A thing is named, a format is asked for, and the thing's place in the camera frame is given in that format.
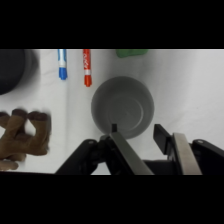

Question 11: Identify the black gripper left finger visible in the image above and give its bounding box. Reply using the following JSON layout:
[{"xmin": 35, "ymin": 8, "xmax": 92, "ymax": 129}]
[{"xmin": 99, "ymin": 123, "xmax": 155, "ymax": 176}]

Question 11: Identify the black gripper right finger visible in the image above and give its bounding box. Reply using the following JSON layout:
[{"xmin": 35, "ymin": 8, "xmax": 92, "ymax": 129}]
[{"xmin": 152, "ymin": 123, "xmax": 203, "ymax": 176}]

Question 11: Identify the grey bowl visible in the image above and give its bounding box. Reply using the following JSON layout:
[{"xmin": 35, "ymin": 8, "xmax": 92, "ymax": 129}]
[{"xmin": 90, "ymin": 75, "xmax": 156, "ymax": 140}]

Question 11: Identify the black bowl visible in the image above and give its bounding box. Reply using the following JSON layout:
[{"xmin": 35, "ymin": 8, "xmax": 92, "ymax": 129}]
[{"xmin": 0, "ymin": 49, "xmax": 40, "ymax": 96}]

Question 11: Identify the red marker pen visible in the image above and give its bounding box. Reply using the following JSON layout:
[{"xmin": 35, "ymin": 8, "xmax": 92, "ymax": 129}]
[{"xmin": 82, "ymin": 49, "xmax": 93, "ymax": 88}]

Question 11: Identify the green square sponge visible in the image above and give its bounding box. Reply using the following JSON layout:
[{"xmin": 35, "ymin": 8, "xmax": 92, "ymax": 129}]
[{"xmin": 115, "ymin": 49, "xmax": 150, "ymax": 59}]

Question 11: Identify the brown plush toy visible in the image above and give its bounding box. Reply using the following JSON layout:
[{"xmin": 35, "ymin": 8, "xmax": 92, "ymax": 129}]
[{"xmin": 0, "ymin": 107, "xmax": 52, "ymax": 172}]

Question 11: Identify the blue marker pen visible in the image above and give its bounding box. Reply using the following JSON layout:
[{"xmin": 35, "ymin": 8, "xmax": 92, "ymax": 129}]
[{"xmin": 56, "ymin": 49, "xmax": 69, "ymax": 81}]

